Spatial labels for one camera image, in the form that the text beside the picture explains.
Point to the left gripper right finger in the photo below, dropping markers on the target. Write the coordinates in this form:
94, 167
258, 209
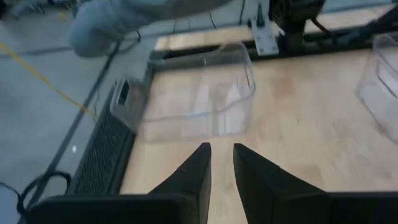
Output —
261, 186

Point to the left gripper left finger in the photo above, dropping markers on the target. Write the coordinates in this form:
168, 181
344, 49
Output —
199, 174

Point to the blue denim cap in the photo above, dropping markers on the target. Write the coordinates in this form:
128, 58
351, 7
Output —
102, 25

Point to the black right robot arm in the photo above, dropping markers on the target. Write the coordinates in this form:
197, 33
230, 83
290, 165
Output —
293, 21

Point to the clear plastic bin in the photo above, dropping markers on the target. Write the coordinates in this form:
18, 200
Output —
199, 102
382, 93

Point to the black computer tower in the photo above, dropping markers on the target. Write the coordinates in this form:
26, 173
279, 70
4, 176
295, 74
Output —
99, 155

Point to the silver mounting plate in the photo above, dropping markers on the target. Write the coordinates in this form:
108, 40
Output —
264, 40

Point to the black aluminium table frame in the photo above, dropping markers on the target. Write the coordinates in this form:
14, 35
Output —
186, 53

